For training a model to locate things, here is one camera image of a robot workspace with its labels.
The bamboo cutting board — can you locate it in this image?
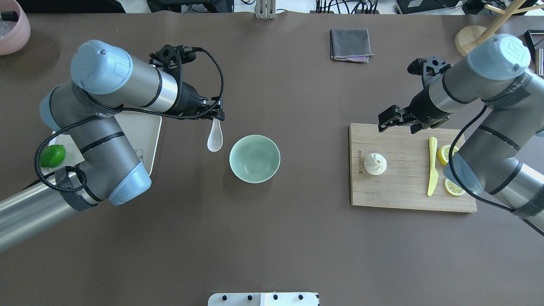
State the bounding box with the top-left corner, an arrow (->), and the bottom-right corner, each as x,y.
348,123 -> 477,213

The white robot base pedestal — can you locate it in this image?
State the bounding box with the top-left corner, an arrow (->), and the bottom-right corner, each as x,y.
207,291 -> 320,306

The thick lemon half slice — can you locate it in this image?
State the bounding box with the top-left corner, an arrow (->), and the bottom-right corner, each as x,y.
436,144 -> 451,165

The beige rabbit tray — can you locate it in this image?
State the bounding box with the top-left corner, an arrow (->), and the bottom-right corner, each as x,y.
41,112 -> 162,175

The grey folded cloth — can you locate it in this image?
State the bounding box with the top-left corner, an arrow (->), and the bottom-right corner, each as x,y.
329,28 -> 374,63

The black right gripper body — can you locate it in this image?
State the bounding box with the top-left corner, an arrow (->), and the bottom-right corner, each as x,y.
403,56 -> 451,128

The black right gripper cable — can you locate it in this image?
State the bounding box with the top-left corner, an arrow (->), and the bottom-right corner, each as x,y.
448,105 -> 544,236

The white ceramic spoon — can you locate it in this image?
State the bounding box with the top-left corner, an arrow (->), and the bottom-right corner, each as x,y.
207,118 -> 223,152

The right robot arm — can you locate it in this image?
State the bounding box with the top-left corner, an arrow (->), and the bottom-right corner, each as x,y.
378,34 -> 544,235

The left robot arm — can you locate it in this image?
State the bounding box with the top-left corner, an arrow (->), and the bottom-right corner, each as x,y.
1,40 -> 225,252

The thin lemon slice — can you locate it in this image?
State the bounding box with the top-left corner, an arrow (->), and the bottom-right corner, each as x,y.
444,178 -> 466,196

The green lime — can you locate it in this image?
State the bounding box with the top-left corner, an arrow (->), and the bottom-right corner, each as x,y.
39,144 -> 66,168

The pink bowl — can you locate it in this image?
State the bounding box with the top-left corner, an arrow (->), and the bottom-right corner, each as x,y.
0,0 -> 31,56

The wooden cup rack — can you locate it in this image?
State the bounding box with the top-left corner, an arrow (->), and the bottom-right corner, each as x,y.
454,0 -> 544,57

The light green bowl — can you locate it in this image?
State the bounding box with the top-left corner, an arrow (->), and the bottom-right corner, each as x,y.
229,134 -> 281,184

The yellow plastic knife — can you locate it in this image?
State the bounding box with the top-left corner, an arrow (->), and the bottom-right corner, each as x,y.
427,137 -> 439,196

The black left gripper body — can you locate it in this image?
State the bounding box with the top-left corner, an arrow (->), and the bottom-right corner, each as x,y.
149,45 -> 223,120

